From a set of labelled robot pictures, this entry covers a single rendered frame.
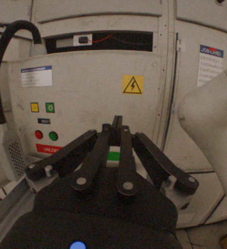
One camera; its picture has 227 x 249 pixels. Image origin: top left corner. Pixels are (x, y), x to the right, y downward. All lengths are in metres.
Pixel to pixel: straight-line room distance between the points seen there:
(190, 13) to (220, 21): 0.18
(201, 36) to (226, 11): 0.23
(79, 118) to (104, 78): 0.14
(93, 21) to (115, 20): 0.11
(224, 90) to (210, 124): 0.07
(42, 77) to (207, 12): 0.79
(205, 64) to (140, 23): 0.37
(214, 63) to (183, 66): 0.17
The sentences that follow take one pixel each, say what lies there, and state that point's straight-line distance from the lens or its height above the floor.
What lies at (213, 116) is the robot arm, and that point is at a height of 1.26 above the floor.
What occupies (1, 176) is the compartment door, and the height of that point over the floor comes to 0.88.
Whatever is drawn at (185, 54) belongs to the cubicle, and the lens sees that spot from 0.65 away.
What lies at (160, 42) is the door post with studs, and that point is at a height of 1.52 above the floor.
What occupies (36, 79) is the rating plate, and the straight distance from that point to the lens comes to 0.41.
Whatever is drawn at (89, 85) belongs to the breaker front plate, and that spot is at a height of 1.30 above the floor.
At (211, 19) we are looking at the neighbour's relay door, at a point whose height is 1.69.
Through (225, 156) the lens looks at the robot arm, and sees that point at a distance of 0.34.
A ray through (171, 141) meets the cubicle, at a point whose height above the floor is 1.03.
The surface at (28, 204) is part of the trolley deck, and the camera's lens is 0.62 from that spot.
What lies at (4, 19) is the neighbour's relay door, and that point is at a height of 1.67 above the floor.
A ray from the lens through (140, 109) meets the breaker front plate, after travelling 0.33.
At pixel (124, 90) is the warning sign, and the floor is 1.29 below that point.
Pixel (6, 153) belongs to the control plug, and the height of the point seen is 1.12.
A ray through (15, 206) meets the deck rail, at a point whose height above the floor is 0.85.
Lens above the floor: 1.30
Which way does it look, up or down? 18 degrees down
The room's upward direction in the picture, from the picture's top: 2 degrees clockwise
